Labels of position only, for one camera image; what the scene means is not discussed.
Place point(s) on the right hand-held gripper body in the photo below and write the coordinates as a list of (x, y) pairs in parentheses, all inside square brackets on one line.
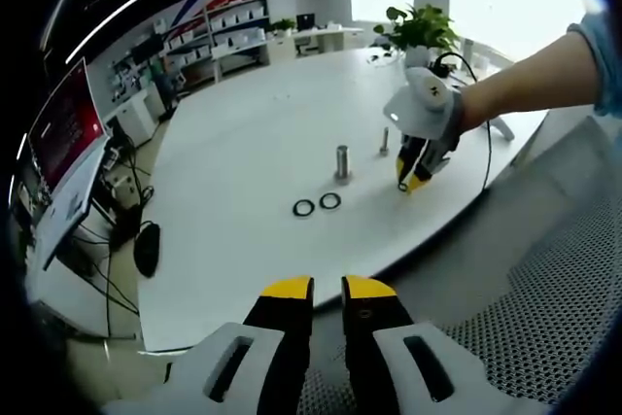
[(418, 114)]

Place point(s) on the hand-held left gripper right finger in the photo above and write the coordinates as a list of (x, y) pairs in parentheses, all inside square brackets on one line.
[(369, 327)]

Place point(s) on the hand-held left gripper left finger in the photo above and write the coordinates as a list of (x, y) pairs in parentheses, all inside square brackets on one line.
[(286, 327)]

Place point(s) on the small metal threaded stud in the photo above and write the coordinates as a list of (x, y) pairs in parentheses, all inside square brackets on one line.
[(385, 140)]

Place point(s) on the large metal threaded stud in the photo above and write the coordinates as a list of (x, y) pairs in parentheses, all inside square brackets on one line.
[(342, 160)]

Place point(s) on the large silver-lined washer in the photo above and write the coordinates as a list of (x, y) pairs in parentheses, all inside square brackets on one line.
[(321, 200)]

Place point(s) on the large black washer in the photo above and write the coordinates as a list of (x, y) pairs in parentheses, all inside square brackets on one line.
[(295, 207)]

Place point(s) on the black power adapter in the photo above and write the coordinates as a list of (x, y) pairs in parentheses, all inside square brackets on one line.
[(443, 66)]

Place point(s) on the white plant pot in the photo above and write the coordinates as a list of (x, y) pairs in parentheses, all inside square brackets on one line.
[(417, 58)]

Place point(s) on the large green leafy plant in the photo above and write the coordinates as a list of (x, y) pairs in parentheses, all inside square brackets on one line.
[(423, 26)]

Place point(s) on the grey mesh chair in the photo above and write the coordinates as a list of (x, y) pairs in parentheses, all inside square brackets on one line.
[(534, 240)]

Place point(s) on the black desktop monitor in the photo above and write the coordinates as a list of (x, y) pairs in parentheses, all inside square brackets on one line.
[(305, 21)]

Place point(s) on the black computer mouse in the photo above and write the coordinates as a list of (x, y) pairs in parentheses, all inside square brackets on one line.
[(147, 250)]

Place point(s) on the small green desk plant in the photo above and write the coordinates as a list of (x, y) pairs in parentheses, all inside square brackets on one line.
[(283, 26)]

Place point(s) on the white storage shelf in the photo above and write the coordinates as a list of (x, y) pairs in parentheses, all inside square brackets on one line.
[(228, 21)]

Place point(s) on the laptop with red screen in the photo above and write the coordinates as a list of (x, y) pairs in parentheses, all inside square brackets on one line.
[(63, 128)]

